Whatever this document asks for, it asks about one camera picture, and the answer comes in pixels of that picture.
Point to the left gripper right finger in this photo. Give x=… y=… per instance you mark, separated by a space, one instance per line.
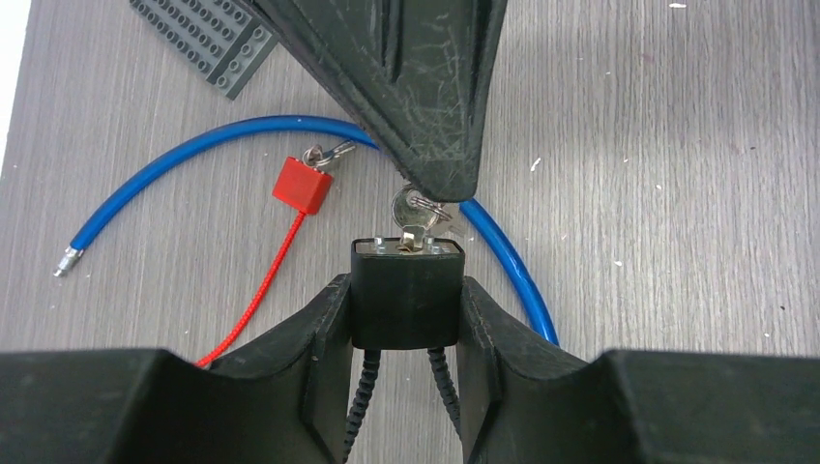
x=525 y=400

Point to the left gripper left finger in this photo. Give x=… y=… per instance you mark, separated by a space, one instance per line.
x=281 y=398

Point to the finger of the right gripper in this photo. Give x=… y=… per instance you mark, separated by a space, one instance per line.
x=415 y=75

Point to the blue cable lock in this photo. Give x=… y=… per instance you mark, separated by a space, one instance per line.
x=527 y=290

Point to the small silver key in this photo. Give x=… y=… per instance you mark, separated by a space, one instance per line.
x=317 y=158

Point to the silver key pair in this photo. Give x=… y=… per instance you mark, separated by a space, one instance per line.
x=424 y=221

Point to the black cable padlock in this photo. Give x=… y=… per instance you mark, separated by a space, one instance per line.
x=403 y=300

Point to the red cable padlock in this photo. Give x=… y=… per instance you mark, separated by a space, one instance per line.
x=304 y=189

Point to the grey building plate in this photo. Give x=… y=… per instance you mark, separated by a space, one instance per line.
x=224 y=41

